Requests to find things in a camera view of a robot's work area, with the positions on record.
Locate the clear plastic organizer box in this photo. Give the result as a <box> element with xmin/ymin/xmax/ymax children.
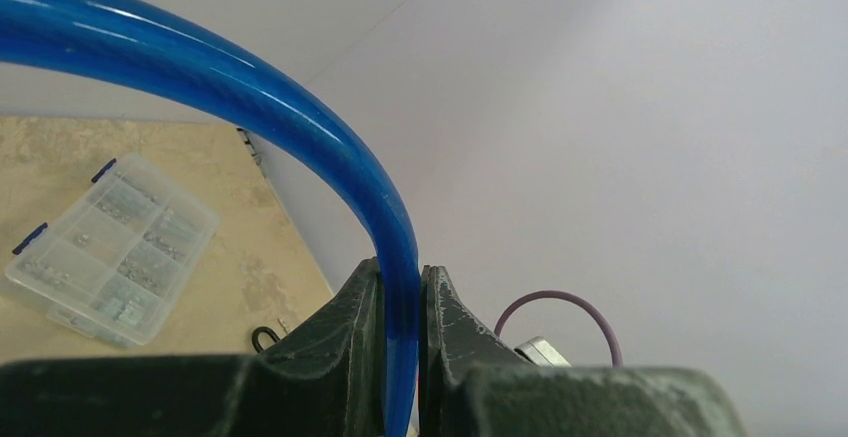
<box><xmin>4</xmin><ymin>153</ymin><xmax>220</xmax><ymax>348</ymax></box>

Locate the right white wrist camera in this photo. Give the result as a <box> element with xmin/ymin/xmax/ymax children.
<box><xmin>514</xmin><ymin>336</ymin><xmax>571</xmax><ymax>367</ymax></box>

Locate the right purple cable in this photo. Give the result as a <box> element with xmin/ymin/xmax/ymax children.
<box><xmin>493</xmin><ymin>289</ymin><xmax>625</xmax><ymax>369</ymax></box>

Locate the black padlock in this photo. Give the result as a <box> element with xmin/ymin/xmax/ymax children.
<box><xmin>250</xmin><ymin>326</ymin><xmax>280</xmax><ymax>353</ymax></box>

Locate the blue hose with metal fitting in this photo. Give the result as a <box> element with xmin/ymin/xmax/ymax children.
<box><xmin>0</xmin><ymin>0</ymin><xmax>423</xmax><ymax>437</ymax></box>

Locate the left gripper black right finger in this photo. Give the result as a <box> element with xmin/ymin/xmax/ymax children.
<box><xmin>419</xmin><ymin>266</ymin><xmax>746</xmax><ymax>436</ymax></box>

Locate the black car key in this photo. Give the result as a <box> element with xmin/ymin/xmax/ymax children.
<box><xmin>277</xmin><ymin>318</ymin><xmax>290</xmax><ymax>335</ymax></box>

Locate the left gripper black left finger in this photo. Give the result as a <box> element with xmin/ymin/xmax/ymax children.
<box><xmin>1</xmin><ymin>259</ymin><xmax>385</xmax><ymax>436</ymax></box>

